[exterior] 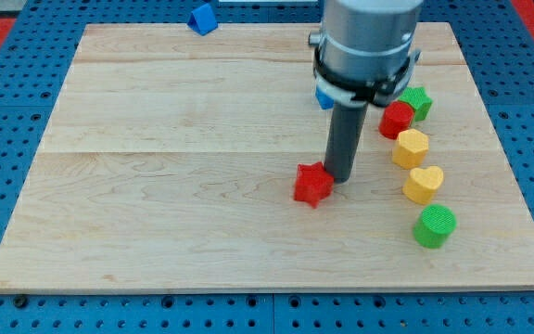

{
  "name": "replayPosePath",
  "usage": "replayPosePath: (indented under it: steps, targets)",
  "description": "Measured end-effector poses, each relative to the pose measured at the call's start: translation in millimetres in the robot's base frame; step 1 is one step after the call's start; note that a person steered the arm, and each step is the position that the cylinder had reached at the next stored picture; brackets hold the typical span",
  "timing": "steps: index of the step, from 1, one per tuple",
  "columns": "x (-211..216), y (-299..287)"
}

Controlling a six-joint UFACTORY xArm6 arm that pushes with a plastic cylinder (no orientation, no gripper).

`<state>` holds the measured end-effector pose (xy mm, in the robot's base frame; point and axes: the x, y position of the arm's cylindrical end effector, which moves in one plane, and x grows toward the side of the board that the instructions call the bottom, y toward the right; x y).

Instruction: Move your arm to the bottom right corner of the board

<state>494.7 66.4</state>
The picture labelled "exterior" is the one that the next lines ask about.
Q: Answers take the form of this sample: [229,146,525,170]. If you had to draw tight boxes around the blue block behind arm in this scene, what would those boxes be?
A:
[314,86,335,110]

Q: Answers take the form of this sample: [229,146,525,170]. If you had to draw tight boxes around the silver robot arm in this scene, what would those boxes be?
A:
[309,0,423,108]

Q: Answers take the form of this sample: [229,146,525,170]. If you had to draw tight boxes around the wooden board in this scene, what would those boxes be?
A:
[0,22,534,295]

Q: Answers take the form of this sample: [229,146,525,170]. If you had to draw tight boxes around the red star block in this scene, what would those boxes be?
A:
[293,161,334,209]

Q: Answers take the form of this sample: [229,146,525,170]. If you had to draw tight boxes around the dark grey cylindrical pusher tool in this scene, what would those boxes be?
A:
[324,103,367,184]

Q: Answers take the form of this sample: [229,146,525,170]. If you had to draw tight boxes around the red cylinder block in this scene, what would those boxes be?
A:
[378,101,414,139]

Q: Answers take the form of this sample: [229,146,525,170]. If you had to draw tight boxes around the yellow hexagon block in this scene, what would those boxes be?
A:
[391,129,429,169]

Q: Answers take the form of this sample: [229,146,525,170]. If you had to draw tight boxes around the yellow heart block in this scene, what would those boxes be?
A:
[402,166,444,205]

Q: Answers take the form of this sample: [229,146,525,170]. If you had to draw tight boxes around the blue triangle block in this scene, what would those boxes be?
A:
[187,3,219,36]

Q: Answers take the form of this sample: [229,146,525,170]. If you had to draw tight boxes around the green star block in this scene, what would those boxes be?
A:
[398,86,433,122]

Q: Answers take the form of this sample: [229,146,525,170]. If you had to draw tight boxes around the green cylinder block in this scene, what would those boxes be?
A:
[413,204,457,249]

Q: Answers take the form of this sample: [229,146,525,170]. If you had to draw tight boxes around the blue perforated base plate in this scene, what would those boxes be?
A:
[0,0,534,333]

